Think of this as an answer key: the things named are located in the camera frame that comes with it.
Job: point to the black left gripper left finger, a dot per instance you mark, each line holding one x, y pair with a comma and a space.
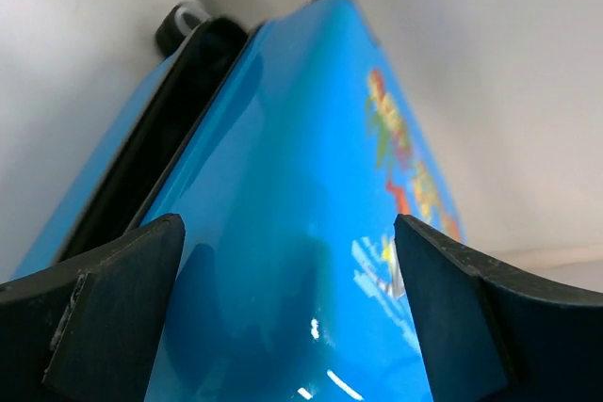
88, 328

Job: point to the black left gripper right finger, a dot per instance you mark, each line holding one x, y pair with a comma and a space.
490, 331

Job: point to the blue hard-shell suitcase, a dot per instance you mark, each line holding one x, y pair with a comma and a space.
288, 151

